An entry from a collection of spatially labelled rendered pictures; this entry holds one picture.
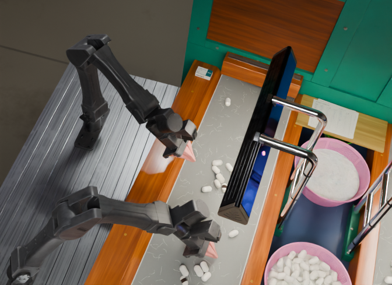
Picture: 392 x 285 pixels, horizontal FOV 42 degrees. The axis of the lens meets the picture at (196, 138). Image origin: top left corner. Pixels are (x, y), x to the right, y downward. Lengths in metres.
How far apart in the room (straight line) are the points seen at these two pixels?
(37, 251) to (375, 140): 1.23
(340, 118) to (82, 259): 1.04
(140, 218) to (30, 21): 2.18
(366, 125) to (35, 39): 2.01
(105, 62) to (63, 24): 1.77
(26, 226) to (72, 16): 1.89
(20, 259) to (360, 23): 1.26
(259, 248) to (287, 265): 0.10
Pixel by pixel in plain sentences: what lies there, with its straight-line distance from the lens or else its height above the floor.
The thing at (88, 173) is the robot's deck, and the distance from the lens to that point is 1.81.
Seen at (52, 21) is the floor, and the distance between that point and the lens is 3.34.
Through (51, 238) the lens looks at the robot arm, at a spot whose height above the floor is 0.97.
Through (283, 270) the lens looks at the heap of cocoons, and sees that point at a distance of 1.66.
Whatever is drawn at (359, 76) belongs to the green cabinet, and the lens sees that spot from 1.94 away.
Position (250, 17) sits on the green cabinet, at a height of 1.03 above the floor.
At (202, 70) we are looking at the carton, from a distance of 1.98.
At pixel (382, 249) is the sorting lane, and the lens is 1.79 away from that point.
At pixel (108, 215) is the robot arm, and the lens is 1.30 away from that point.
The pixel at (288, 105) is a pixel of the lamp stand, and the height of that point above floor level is 1.12.
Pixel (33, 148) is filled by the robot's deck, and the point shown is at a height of 0.67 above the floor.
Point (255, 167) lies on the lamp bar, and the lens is 1.35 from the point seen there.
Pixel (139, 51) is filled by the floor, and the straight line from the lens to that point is 3.14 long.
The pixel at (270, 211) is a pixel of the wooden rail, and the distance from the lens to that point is 1.69.
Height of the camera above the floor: 2.20
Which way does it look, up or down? 53 degrees down
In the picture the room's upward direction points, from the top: 12 degrees clockwise
